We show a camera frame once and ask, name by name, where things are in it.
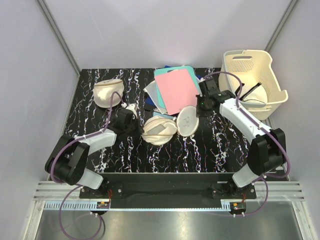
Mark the pink plastic board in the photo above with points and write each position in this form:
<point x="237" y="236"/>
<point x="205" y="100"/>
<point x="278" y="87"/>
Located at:
<point x="177" y="88"/>

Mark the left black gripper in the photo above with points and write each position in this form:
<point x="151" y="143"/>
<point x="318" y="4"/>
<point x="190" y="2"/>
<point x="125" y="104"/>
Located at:
<point x="139" y="130"/>

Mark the white slotted cable duct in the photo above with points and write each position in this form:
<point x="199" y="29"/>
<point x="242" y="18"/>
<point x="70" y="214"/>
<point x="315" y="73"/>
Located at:
<point x="86" y="205"/>

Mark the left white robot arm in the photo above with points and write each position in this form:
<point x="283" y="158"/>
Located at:
<point x="68" y="161"/>

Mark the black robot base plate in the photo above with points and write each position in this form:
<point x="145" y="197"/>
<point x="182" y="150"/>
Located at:
<point x="180" y="188"/>

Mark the cream plastic laundry basket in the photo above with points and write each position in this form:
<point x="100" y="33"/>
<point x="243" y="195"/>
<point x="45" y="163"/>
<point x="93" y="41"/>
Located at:
<point x="250" y="67"/>

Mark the right aluminium frame post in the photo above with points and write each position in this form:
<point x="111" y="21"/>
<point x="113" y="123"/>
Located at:
<point x="280" y="25"/>

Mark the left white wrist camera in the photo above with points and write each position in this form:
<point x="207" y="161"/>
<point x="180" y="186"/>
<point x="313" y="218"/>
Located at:
<point x="131" y="107"/>

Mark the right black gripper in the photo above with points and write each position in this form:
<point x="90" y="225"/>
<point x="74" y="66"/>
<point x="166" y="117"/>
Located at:
<point x="199" y="113"/>

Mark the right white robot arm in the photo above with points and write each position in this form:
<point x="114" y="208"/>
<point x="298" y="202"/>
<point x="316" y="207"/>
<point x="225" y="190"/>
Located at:
<point x="267" y="149"/>

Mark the left aluminium frame post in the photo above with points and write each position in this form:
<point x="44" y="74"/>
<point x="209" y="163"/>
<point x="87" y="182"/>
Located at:
<point x="58" y="35"/>

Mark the light blue board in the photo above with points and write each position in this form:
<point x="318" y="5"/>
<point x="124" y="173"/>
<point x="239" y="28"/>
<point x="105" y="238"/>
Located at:
<point x="155" y="113"/>

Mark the teal plastic board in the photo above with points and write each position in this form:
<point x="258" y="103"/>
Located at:
<point x="160" y="71"/>

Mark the far mesh laundry bag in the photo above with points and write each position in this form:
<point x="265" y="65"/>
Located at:
<point x="102" y="92"/>

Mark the mesh laundry bag with glasses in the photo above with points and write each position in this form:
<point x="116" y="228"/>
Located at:
<point x="159" y="130"/>

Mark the aluminium frame post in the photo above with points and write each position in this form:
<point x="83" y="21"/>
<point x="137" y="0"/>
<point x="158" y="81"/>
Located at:
<point x="58" y="35"/>
<point x="280" y="25"/>

